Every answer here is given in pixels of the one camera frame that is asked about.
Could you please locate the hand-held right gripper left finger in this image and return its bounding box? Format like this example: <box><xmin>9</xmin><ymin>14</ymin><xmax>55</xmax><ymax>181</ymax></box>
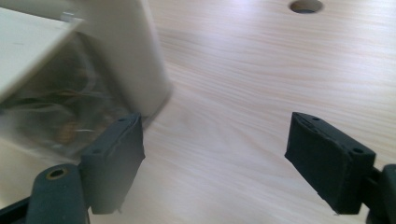
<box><xmin>79</xmin><ymin>112</ymin><xmax>147</xmax><ymax>216</ymax></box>

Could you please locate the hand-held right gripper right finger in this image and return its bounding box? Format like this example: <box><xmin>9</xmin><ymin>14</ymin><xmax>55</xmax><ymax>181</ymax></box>
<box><xmin>284</xmin><ymin>111</ymin><xmax>377</xmax><ymax>216</ymax></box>

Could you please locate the round desk cable hole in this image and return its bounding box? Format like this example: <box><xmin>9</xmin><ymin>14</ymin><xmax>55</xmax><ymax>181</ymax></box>
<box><xmin>288</xmin><ymin>0</ymin><xmax>325</xmax><ymax>15</ymax></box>

